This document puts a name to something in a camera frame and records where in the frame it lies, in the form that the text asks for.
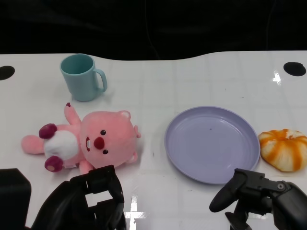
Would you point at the orange and white bun toy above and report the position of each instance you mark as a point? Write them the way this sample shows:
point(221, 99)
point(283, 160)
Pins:
point(283, 151)

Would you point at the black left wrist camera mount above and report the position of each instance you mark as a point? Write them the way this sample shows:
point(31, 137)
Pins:
point(13, 198)

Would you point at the pink plush doll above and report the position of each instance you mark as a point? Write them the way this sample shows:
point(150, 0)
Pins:
point(108, 134)

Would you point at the purple plastic plate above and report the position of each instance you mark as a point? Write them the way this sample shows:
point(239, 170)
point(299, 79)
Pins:
point(211, 148)

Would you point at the teal plastic mug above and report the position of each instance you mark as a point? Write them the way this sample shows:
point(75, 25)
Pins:
point(80, 83)

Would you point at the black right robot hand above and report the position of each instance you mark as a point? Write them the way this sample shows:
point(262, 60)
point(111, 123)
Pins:
point(254, 189)

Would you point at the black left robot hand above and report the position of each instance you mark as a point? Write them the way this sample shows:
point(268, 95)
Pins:
point(64, 203)

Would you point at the black backdrop cloth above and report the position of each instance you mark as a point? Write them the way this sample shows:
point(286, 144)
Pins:
point(120, 24)

